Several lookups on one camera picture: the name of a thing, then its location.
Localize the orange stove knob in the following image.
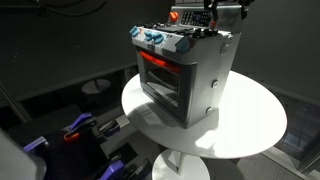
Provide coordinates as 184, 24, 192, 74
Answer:
168, 11, 180, 24

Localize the round grey pedestal base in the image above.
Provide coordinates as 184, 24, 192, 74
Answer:
81, 78, 112, 95

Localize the black oven door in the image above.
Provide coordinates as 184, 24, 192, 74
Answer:
135, 46, 198, 125

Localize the blue stove knob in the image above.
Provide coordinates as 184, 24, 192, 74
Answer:
129, 25, 141, 38
174, 36, 191, 54
153, 33, 166, 46
144, 30, 155, 42

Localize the white round pedestal table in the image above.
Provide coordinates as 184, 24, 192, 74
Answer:
120, 69, 288, 180

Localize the dark metal pole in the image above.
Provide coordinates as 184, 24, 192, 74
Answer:
0, 81, 33, 125

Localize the orange oven door handle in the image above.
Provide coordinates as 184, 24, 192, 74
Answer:
138, 50, 183, 75

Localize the black clamp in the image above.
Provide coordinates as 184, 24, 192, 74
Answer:
97, 119, 121, 138

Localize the black cable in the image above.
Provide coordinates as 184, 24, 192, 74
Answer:
32, 0, 112, 18

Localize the grey toy stove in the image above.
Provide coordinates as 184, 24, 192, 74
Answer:
129, 4, 243, 130

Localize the purple clamp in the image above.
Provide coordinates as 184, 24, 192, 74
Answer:
95, 159, 126, 180
63, 112, 98, 143
22, 135, 50, 153

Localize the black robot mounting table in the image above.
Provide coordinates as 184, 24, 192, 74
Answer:
5, 103, 113, 180

